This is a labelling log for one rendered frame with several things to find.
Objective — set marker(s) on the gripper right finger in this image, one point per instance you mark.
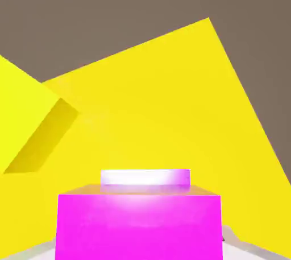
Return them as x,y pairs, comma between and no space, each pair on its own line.
236,251

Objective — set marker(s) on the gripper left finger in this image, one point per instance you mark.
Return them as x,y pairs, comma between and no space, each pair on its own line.
38,253

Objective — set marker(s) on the small yellow cube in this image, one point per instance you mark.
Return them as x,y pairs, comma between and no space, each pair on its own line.
20,109

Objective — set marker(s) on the large yellow box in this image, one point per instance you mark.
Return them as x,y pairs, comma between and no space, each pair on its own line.
163,109

